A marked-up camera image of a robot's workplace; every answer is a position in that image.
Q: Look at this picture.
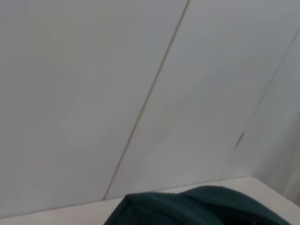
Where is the dark teal fabric bag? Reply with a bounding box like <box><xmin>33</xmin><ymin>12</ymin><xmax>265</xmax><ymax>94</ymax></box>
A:
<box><xmin>103</xmin><ymin>185</ymin><xmax>290</xmax><ymax>225</ymax></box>

